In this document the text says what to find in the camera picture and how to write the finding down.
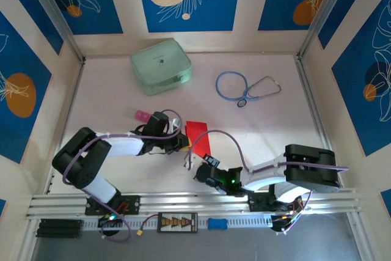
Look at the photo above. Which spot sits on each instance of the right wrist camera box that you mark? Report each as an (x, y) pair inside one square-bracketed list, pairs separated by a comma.
[(192, 163)]

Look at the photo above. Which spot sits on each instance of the mint green zip case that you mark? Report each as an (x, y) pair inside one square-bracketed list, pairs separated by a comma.
[(159, 65)]

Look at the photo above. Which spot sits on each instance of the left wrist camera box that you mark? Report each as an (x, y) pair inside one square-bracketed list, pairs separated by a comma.
[(175, 123)]

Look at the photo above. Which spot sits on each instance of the blue stethoscope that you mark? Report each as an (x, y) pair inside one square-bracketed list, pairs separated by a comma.
[(217, 83)]

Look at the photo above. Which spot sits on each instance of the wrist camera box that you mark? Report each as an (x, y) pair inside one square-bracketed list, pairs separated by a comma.
[(175, 123), (192, 163)]

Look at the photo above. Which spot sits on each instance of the pink pill box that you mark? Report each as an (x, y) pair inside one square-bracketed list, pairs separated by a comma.
[(142, 115)]

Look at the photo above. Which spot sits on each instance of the red square paper sheet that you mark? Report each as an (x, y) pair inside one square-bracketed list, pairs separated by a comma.
[(198, 128)]

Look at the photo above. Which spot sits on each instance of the black ribbed block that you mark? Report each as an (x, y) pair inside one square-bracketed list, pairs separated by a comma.
[(59, 229)]

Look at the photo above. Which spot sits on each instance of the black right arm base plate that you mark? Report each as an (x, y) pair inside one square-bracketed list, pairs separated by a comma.
[(256, 204)]

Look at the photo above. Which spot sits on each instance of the blue foam block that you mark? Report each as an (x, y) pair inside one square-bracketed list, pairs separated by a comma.
[(217, 223)]

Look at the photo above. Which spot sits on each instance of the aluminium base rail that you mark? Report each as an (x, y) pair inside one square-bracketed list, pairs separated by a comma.
[(183, 201)]

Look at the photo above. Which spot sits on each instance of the grey metal plate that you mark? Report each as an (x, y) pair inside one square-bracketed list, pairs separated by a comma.
[(214, 245)]

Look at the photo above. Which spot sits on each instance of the aluminium side rail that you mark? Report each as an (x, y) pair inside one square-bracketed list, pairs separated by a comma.
[(74, 96), (302, 74)]

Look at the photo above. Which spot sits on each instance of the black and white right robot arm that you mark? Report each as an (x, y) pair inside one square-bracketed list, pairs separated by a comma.
[(311, 166)]

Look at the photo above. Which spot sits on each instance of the aluminium frame post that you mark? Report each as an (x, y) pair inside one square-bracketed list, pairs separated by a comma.
[(55, 13), (323, 13)]

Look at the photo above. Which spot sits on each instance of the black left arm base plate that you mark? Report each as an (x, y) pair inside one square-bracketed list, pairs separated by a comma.
[(131, 204)]

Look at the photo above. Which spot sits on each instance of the black power distribution board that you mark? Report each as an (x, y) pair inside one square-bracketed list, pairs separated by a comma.
[(177, 222)]

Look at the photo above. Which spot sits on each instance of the small circuit board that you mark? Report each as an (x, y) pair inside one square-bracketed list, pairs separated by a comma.
[(284, 222), (110, 221)]

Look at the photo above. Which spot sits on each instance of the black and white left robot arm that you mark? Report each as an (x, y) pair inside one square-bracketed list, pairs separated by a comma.
[(82, 163)]

